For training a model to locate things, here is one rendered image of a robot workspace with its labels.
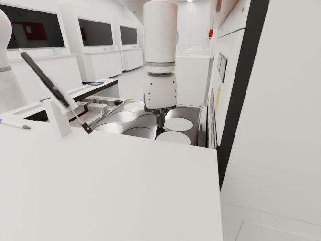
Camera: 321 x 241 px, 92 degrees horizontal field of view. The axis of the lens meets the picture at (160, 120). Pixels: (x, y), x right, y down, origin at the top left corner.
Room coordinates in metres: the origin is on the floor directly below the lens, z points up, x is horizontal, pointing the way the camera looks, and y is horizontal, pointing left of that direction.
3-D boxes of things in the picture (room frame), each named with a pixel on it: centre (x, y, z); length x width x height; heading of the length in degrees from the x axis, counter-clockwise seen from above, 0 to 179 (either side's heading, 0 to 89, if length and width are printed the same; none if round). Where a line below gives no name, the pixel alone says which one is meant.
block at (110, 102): (0.72, 0.26, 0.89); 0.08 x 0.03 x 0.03; 74
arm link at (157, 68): (0.46, 0.00, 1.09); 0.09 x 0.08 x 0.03; 109
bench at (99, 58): (5.57, 2.20, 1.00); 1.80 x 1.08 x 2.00; 164
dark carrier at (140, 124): (0.51, 0.04, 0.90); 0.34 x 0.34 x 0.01; 74
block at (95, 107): (0.64, 0.28, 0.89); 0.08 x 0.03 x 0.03; 74
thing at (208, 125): (0.47, -0.17, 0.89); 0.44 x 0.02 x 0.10; 164
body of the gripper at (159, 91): (0.46, 0.00, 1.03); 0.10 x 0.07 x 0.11; 109
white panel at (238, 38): (0.63, -0.23, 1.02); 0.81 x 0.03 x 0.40; 164
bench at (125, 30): (7.69, 1.61, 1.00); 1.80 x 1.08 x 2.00; 164
